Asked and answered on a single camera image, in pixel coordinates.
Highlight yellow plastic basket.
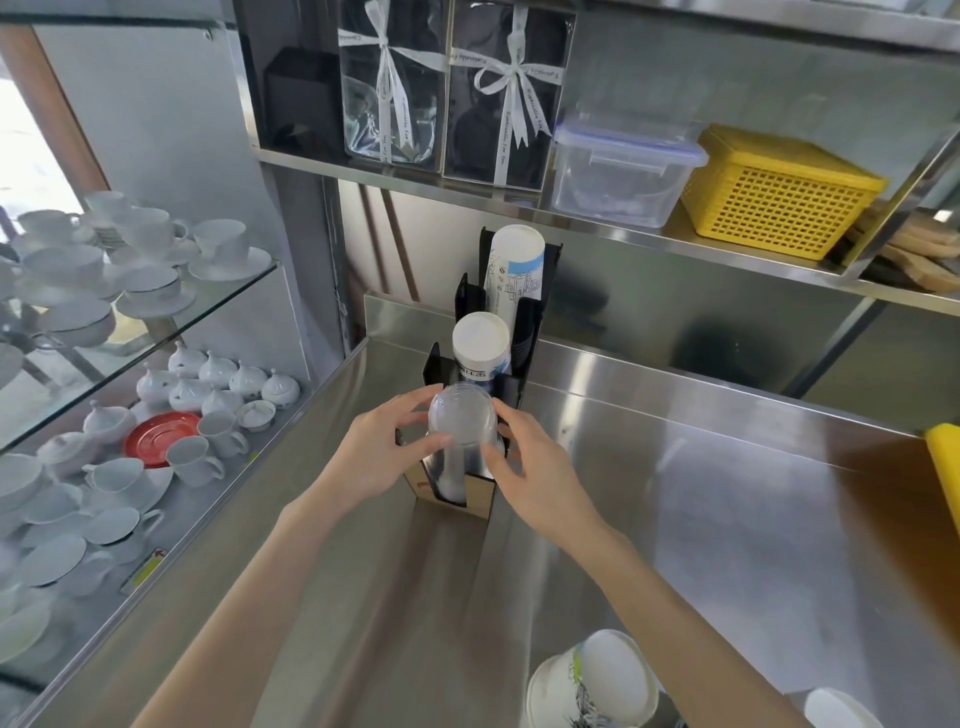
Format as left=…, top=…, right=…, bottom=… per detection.
left=680, top=123, right=888, bottom=262

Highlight printed white paper bowl stack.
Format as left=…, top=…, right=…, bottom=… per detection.
left=525, top=629, right=662, bottom=728

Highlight steel wall shelf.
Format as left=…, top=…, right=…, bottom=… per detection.
left=232, top=0, right=960, bottom=316

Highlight wooden board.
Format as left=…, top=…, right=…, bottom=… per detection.
left=862, top=206, right=960, bottom=260
left=847, top=238, right=960, bottom=295

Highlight person's left hand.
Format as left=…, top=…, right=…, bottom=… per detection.
left=318, top=384, right=446, bottom=520

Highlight person's left forearm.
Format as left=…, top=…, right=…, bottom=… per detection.
left=148, top=501, right=354, bottom=728

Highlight clear plastic container blue clips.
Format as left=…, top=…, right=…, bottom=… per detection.
left=549, top=112, right=711, bottom=230

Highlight group of white teacups saucers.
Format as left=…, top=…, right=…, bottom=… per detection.
left=0, top=189, right=273, bottom=376

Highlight red saucer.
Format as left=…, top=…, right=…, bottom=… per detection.
left=123, top=410, right=204, bottom=470

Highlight group of white lidded pots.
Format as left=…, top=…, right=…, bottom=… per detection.
left=135, top=341, right=302, bottom=415

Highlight black box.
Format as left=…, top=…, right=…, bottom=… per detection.
left=262, top=46, right=348, bottom=160

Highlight glass display cabinet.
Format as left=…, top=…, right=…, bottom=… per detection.
left=0, top=15, right=354, bottom=728

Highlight person's right forearm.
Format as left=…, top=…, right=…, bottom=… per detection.
left=558, top=525, right=815, bottom=728

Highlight short white cup stack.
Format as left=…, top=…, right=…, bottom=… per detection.
left=450, top=311, right=513, bottom=385

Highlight person's right hand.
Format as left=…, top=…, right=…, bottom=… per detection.
left=491, top=399, right=603, bottom=543

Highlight stack of clear plastic cups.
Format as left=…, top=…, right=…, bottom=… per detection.
left=424, top=381, right=504, bottom=504

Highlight tall printed white cup stack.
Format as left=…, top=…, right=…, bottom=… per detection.
left=485, top=223, right=547, bottom=376

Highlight black cup dispenser rack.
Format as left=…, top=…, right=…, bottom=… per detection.
left=401, top=225, right=565, bottom=528

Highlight pile of white crockery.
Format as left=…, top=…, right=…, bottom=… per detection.
left=0, top=397, right=279, bottom=669

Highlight plain white paper cup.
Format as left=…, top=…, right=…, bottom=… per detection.
left=802, top=687, right=886, bottom=728

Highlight clear gift box white ribbon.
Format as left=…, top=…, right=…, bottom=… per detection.
left=336, top=0, right=453, bottom=171
left=442, top=0, right=579, bottom=193

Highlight yellow plastic object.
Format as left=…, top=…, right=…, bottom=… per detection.
left=923, top=423, right=960, bottom=520

